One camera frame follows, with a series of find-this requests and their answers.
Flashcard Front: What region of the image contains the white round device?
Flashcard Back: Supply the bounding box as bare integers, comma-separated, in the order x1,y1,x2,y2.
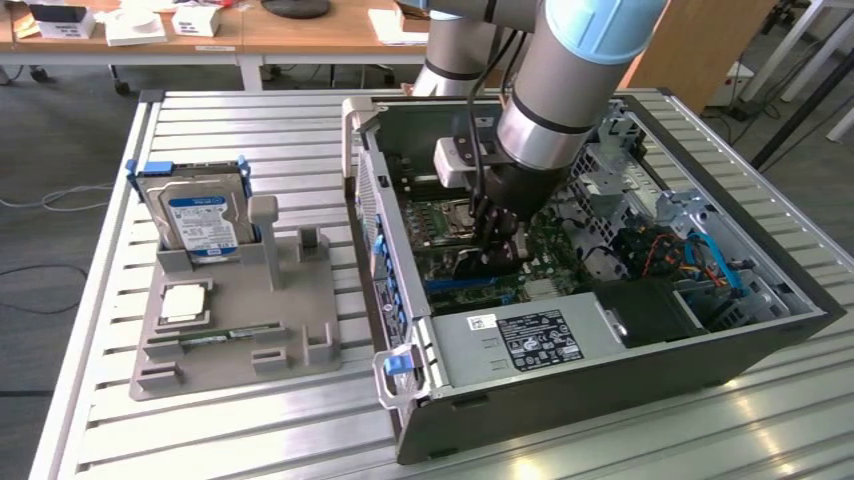
116,0,161,24

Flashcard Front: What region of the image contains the red power wire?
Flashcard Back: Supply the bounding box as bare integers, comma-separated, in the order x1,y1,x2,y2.
642,233,683,275

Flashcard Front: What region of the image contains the clean silver CPU chip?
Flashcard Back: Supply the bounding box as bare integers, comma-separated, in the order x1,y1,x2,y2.
159,285,212,324

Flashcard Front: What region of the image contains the long black expansion slot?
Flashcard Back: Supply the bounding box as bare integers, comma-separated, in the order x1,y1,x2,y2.
431,298,513,309
429,291,512,301

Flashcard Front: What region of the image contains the wooden desk white frame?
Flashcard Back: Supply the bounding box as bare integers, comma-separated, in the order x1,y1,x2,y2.
0,0,245,94
240,0,432,94

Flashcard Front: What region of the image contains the grey plastic parts rack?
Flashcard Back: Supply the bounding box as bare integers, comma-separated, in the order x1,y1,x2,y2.
129,194,345,402

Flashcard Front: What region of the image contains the wooden cabinet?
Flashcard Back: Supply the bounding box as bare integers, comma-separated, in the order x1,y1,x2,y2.
626,0,780,115

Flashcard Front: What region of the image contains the brown paper envelope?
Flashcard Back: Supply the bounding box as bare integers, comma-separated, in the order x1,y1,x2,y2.
9,5,42,40

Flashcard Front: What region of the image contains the green motherboard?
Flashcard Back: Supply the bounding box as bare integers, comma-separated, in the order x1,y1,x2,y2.
392,172,602,319

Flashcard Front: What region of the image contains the white labelled box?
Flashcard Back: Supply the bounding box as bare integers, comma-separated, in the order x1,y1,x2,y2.
171,4,225,38

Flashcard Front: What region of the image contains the black round stand base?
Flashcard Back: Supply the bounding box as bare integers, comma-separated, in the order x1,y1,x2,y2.
259,0,332,20

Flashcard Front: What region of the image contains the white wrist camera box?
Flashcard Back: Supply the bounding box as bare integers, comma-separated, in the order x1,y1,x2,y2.
431,136,500,190

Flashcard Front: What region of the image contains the black metal stand leg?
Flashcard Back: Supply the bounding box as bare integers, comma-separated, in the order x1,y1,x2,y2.
750,64,854,171

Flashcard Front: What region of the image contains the brown cardboard box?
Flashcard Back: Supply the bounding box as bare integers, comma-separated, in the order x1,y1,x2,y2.
392,0,432,32

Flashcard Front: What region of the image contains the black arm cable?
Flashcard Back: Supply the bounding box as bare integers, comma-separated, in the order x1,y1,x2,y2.
464,27,532,221

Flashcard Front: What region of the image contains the white box black top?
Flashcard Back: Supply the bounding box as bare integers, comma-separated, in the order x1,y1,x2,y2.
30,3,98,39

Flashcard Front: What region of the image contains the metal CPU socket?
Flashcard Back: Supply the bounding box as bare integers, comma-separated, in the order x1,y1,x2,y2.
439,197,479,236

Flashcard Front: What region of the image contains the white table frame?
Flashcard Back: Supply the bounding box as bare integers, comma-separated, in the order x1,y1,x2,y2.
736,0,854,144

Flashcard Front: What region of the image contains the black plastic shroud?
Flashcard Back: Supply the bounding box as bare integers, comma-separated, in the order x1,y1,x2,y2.
591,279,710,350

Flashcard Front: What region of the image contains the blue SATA wire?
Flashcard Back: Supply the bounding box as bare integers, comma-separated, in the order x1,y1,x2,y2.
684,231,747,301

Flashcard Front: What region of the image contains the white floor cable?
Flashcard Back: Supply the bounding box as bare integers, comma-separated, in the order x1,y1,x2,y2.
0,182,116,211

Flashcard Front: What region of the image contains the open black PC case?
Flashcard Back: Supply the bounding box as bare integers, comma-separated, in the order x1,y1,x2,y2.
339,93,848,466

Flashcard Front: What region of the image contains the black NVIDIA graphics card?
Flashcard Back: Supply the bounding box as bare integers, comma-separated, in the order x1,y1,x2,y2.
451,246,520,282

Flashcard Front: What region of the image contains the white box red dot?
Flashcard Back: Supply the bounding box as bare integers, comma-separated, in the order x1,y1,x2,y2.
706,59,756,109

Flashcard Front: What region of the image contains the white booklet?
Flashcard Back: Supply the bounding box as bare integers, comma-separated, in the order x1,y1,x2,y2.
367,8,429,47

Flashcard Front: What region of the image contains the blue expansion slot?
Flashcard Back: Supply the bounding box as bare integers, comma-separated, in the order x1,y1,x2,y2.
425,277,499,294

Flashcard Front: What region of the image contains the hard disk with blue caddy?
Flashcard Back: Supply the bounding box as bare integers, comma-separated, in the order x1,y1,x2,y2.
124,155,259,265

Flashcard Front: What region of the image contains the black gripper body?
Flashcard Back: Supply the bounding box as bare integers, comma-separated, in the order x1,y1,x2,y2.
473,159,570,227

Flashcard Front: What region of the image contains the white flat box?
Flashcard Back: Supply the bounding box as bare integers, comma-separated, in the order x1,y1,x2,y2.
104,17,168,48

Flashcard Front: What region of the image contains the black floor cable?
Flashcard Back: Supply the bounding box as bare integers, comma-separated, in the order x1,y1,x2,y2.
0,264,85,281

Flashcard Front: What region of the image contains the grey power supply unit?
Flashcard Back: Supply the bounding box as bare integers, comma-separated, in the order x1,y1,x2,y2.
425,292,626,390

